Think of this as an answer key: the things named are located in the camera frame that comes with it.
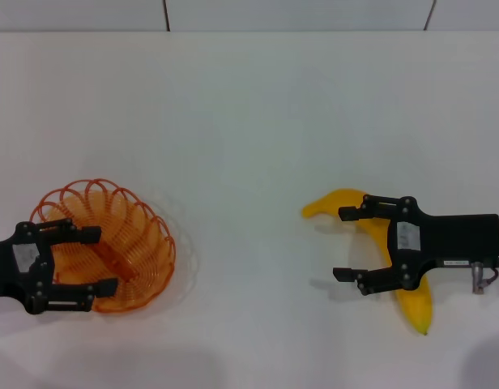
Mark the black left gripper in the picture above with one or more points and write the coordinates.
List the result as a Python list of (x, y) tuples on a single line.
[(24, 263)]

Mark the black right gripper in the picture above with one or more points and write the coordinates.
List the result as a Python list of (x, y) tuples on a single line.
[(448, 239)]

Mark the yellow banana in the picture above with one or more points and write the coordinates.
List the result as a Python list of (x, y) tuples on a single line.
[(415, 312)]

